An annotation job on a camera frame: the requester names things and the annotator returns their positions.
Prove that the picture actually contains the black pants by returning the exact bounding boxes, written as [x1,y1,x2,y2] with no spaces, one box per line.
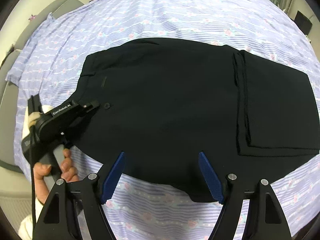
[71,38,319,202]

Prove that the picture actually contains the person's left hand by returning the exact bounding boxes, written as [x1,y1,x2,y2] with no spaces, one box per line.
[32,148,80,205]

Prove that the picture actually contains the grey padded headboard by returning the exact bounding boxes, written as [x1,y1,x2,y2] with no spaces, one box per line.
[0,0,85,173]

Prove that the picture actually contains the lavender floral bed sheet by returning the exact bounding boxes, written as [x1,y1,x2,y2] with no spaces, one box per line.
[6,0,319,239]

